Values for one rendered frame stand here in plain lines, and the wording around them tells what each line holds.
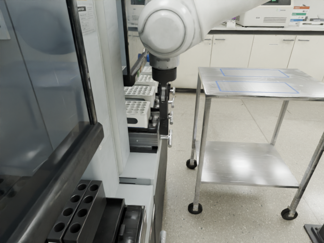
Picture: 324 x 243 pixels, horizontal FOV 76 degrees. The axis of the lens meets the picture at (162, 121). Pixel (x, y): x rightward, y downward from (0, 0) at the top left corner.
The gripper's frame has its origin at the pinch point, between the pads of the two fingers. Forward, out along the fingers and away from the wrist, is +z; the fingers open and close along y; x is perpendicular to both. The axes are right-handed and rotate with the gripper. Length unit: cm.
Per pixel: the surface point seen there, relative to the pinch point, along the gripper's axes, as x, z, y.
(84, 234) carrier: -9.0, -6.6, 43.9
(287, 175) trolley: 70, 52, -35
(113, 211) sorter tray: -7.2, -2.2, 36.6
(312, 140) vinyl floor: 138, 80, -117
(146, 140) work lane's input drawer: -5.2, 2.0, 6.7
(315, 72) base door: 188, 45, -229
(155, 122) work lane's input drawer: -3.0, -1.8, 1.3
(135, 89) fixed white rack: -12.7, -6.5, -16.1
